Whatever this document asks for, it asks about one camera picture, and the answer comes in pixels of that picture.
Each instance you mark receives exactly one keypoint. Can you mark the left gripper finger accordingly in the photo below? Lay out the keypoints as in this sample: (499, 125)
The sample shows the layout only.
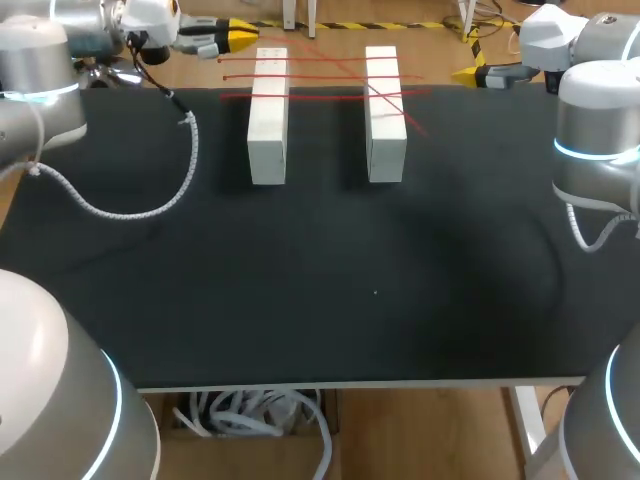
(205, 22)
(235, 44)

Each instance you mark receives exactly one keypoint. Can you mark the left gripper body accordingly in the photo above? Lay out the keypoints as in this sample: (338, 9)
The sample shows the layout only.
(150, 17)

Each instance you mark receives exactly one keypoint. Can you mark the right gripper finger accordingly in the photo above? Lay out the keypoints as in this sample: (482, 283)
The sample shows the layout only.
(500, 76)

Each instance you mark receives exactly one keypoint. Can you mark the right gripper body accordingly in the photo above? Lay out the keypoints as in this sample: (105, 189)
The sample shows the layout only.
(550, 37)

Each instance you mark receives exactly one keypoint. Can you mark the red tape strip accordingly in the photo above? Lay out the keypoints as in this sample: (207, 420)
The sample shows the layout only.
(220, 61)
(385, 98)

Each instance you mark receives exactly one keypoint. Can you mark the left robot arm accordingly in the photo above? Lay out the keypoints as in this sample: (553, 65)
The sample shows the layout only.
(30, 65)

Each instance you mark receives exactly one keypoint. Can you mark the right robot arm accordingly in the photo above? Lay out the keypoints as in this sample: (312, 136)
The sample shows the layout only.
(595, 125)

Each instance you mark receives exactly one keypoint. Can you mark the white block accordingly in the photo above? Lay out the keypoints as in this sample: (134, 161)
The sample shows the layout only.
(385, 155)
(267, 150)

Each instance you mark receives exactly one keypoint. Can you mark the cardboard box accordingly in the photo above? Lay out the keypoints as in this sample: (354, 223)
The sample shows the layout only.
(250, 455)

